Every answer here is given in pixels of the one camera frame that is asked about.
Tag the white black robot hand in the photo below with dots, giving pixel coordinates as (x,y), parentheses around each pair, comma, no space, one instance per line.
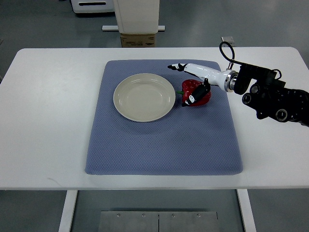
(214,77)

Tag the red bell pepper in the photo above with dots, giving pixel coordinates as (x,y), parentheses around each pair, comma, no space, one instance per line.
(195,93)

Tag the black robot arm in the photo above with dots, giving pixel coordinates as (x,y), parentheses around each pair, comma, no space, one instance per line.
(263,92)

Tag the cream round plate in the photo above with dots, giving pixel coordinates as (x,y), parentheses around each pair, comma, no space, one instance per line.
(144,97)

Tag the grey floor outlet cover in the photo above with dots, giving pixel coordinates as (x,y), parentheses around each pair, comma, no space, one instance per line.
(228,39)

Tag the blue grey textured mat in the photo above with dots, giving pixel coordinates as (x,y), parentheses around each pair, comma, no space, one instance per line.
(187,141)

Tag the cardboard box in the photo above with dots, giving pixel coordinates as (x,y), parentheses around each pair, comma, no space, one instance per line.
(137,40)

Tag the white table leg right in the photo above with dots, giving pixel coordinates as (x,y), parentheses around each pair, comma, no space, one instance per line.
(246,210)

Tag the white table leg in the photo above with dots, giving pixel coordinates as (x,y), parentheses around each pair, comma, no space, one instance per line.
(68,211)
(246,210)

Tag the white cabinet with slot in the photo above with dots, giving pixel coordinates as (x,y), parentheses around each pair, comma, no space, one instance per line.
(92,6)

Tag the white table leg left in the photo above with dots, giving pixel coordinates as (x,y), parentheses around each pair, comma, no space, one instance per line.
(68,211)

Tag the white pedestal column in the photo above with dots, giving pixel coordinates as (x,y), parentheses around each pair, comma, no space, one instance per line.
(136,17)

